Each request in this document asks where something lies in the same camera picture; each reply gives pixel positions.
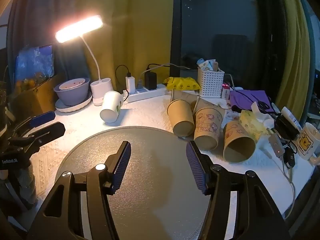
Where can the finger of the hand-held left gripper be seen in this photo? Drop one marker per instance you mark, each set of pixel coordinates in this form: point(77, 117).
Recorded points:
point(48, 132)
point(42, 118)

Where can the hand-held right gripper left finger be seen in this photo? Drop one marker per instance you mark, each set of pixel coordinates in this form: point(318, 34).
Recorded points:
point(122, 166)

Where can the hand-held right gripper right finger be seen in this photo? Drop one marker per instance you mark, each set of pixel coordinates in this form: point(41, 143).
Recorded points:
point(196, 167)

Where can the brown paper cup cartoon print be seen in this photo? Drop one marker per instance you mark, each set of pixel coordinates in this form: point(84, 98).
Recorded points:
point(236, 140)
point(207, 127)

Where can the plain brown paper cup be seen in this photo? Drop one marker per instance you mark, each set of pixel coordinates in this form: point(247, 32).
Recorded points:
point(181, 116)
point(183, 95)

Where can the white cup with green print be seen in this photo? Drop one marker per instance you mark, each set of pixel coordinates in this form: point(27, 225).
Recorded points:
point(111, 106)

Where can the cardboard box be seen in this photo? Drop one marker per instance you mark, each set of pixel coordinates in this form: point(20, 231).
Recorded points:
point(32, 95)

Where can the round grey tray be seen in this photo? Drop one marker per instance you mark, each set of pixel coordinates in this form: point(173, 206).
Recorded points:
point(147, 185)

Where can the pale round plate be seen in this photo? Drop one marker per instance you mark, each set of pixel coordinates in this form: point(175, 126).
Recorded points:
point(75, 107)

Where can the purple bowl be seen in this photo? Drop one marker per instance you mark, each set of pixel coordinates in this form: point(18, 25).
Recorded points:
point(72, 91)

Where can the yellow tissue pack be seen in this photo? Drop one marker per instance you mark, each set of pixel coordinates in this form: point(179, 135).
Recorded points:
point(251, 123)

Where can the white power strip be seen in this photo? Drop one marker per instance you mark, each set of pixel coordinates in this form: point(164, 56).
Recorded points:
point(150, 92)

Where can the small red white box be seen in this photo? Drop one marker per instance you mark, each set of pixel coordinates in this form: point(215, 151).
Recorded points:
point(225, 91)

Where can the white charger plug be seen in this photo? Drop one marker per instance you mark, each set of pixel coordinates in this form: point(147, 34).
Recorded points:
point(130, 84)

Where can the yellow snack packet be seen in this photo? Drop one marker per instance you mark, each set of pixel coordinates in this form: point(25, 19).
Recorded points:
point(181, 83)

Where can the white plastic basket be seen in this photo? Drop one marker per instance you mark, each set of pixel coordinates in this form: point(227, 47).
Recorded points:
point(210, 82)

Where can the purple pouch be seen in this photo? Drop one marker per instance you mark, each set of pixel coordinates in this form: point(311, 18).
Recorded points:
point(247, 97)

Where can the black charger plug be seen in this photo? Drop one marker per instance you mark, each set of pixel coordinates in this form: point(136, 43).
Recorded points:
point(150, 80)

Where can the black scissors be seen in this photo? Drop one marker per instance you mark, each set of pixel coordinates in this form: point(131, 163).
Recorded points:
point(263, 105)

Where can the black car key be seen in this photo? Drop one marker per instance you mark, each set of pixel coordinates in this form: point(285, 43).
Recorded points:
point(290, 158)

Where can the black case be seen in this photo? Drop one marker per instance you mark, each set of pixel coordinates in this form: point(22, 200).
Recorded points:
point(286, 127)

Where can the white desk lamp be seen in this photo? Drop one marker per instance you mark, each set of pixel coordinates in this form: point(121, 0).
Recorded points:
point(81, 27)

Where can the packets in basket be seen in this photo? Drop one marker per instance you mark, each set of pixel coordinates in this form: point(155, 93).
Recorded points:
point(207, 64)

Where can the grey curtain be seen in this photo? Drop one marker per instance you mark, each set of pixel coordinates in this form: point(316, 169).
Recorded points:
point(37, 12)

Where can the white tube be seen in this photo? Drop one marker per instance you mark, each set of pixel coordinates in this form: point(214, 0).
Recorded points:
point(291, 117)

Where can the white mug bear print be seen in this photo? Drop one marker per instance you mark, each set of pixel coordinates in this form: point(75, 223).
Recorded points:
point(306, 141)

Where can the yellow curtain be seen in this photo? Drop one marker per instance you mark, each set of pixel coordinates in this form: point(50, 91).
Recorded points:
point(135, 30)
point(292, 42)

